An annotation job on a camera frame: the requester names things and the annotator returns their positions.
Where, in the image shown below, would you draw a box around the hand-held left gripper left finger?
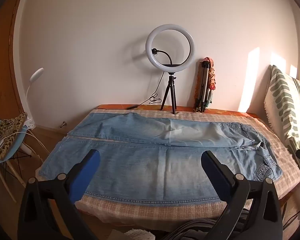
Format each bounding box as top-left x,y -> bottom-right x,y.
17,149 -> 101,240

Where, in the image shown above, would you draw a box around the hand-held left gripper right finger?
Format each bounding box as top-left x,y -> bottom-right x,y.
201,151 -> 283,240

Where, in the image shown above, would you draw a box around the light blue denim pants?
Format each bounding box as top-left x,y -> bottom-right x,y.
39,112 -> 283,207

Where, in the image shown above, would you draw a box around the beige plaid blanket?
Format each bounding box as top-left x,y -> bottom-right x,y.
35,109 -> 300,224

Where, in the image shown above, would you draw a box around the green striped cushion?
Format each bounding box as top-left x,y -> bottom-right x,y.
264,65 -> 300,160

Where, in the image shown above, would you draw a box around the orange patterned sheet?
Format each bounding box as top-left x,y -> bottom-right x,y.
97,104 -> 258,118

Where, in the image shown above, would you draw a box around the light blue chair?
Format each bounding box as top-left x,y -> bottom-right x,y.
0,107 -> 44,203

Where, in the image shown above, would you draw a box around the white fluffy cloth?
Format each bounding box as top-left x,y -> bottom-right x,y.
124,229 -> 156,240

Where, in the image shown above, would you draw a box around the leopard print cushion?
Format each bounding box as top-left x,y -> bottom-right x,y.
0,112 -> 28,159

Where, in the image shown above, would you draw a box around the folded silver tripod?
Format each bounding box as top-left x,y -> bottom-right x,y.
195,60 -> 212,113

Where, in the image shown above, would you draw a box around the black tripod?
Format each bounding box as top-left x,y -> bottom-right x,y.
160,72 -> 178,115

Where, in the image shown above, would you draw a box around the orange patterned cloth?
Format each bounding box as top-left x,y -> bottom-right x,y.
204,57 -> 218,90

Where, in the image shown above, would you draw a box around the white clip lamp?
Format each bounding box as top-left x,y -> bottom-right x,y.
24,67 -> 44,128

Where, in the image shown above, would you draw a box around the black gooseneck holder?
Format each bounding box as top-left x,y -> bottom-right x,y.
151,48 -> 173,67

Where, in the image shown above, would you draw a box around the wooden door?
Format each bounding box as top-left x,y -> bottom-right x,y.
0,0 -> 25,115

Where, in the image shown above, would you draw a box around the black cable bundle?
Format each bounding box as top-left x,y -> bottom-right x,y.
162,209 -> 253,240

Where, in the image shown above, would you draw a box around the white cable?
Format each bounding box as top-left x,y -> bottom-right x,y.
0,126 -> 43,163

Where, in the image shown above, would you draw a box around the black ring light cable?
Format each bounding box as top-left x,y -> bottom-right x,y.
126,71 -> 165,110

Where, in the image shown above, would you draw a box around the white ring light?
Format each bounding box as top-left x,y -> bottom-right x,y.
145,24 -> 197,71

